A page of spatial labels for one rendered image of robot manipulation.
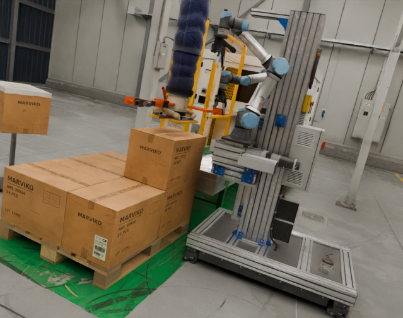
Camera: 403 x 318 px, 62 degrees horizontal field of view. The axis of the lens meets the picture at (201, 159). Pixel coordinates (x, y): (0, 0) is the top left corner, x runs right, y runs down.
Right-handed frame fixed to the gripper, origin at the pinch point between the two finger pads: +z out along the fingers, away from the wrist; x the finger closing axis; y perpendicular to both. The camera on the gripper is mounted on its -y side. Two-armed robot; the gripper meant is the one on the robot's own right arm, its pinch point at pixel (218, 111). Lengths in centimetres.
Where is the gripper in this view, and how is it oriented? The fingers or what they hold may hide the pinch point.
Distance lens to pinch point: 301.0
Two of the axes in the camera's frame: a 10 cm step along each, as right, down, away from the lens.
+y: -4.1, 1.1, -9.0
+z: -2.0, 9.6, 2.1
